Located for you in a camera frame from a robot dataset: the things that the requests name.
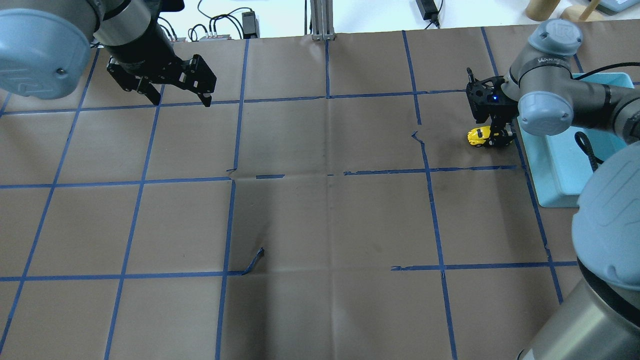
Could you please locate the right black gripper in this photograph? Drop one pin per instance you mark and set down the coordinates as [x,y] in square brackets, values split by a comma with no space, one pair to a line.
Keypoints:
[500,128]

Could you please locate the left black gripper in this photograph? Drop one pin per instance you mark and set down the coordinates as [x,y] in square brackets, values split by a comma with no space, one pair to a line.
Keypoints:
[140,50]

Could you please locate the yellow beetle toy car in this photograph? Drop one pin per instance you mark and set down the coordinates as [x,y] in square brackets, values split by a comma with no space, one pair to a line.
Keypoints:
[478,137]

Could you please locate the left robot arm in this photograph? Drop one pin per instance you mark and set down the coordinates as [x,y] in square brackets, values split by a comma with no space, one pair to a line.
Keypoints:
[45,47]

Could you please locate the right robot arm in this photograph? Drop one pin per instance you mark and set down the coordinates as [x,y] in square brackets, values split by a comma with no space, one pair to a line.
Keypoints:
[599,320]

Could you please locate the light blue plastic bin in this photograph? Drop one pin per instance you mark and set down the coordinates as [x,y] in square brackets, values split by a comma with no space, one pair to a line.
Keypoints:
[560,169]

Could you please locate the grey usb hub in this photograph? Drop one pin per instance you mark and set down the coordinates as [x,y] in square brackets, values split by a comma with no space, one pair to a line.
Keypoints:
[215,37]

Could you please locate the black power adapter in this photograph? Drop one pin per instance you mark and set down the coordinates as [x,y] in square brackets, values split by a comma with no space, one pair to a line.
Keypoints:
[250,25]
[428,9]

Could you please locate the wooden cylinder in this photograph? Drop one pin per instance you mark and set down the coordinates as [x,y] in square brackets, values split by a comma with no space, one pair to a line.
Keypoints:
[540,10]

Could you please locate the wooden cup holder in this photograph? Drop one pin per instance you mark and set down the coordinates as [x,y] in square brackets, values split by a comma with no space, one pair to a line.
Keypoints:
[581,13]

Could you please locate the black power adapter right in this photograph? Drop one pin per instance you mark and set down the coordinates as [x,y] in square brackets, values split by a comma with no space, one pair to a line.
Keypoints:
[428,9]

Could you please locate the aluminium frame post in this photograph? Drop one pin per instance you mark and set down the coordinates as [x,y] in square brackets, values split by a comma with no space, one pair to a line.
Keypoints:
[322,20]

